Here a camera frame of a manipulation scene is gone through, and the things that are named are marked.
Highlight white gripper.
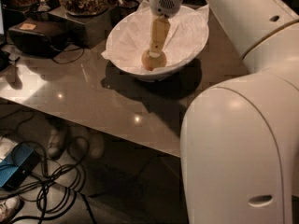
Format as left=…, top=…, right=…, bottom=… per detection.
left=149, top=0, right=183, bottom=58

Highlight yellow green apple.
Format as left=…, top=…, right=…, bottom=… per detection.
left=141, top=49, right=167, bottom=71

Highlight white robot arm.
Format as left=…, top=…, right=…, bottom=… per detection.
left=180, top=0, right=299, bottom=224

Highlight white bowl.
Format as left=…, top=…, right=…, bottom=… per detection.
left=105, top=4, right=210, bottom=82

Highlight white paper liner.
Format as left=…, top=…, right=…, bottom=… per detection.
left=101, top=0, right=210, bottom=75

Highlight black cup with scoop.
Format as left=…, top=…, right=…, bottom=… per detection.
left=112, top=0, right=139, bottom=25

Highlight grey metal stand block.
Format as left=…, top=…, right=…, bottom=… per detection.
left=49, top=7, right=112, bottom=49

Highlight black box device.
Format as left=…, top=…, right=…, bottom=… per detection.
left=8, top=19, right=69, bottom=58

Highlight white shoe on floor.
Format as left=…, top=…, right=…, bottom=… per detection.
left=47, top=127, right=67, bottom=160

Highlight blue electronics box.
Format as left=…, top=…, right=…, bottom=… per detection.
left=0, top=144, right=40, bottom=191

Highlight white shoe bottom left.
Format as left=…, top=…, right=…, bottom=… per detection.
left=0, top=197, right=21, bottom=224

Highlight black cable on table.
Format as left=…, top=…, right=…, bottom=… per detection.
left=50, top=45, right=86, bottom=65

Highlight black floor cables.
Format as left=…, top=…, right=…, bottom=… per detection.
left=0, top=109, right=97, bottom=224

